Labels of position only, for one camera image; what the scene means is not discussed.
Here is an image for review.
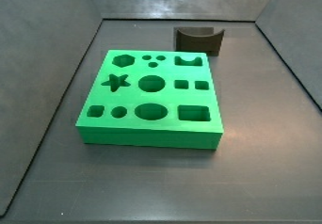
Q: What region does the green shape sorter block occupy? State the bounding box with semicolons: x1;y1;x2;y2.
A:
74;50;224;150

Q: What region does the black curved holder block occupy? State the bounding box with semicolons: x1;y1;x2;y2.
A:
173;27;225;56

